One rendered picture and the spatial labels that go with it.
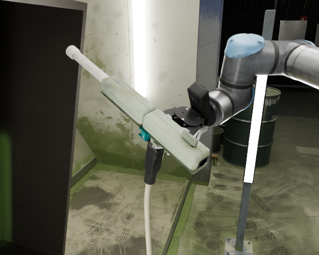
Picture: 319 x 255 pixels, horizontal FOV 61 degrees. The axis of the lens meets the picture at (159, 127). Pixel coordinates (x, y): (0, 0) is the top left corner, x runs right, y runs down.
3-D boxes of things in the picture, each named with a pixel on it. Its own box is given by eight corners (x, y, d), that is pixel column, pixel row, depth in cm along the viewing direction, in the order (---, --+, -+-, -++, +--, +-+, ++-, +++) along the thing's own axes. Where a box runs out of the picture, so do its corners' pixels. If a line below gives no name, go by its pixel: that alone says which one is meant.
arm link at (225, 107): (237, 102, 69) (208, 83, 73) (226, 109, 66) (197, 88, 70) (226, 127, 75) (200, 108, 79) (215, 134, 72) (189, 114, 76)
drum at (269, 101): (217, 149, 365) (223, 84, 334) (261, 149, 363) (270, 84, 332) (226, 170, 310) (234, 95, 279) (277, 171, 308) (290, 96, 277)
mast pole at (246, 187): (235, 251, 199) (266, 9, 141) (235, 246, 203) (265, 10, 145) (241, 253, 197) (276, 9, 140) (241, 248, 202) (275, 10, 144)
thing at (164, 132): (189, 208, 65) (216, 143, 50) (175, 219, 62) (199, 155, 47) (82, 102, 88) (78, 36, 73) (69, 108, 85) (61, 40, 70)
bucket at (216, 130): (221, 155, 347) (222, 135, 337) (198, 152, 355) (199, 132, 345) (222, 145, 375) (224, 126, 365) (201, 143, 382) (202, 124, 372)
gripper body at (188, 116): (183, 153, 66) (213, 133, 73) (192, 128, 60) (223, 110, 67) (162, 135, 69) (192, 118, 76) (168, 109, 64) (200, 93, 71)
